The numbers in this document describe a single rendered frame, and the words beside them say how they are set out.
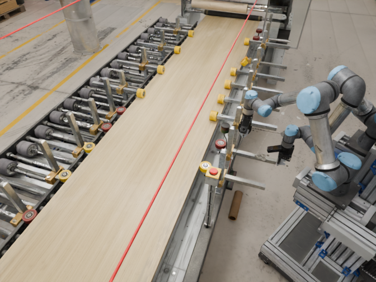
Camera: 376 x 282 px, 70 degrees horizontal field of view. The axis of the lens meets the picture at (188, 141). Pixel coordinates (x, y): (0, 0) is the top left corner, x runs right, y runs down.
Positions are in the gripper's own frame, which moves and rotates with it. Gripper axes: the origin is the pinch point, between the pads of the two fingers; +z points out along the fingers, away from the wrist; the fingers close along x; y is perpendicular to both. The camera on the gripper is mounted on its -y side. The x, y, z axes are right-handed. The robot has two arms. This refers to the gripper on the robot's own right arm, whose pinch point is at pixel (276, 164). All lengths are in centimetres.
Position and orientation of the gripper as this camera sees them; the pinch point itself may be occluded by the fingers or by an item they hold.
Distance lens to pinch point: 206.5
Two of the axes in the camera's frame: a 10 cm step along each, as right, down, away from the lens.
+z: 0.0, 7.2, 6.9
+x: 3.3, -6.5, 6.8
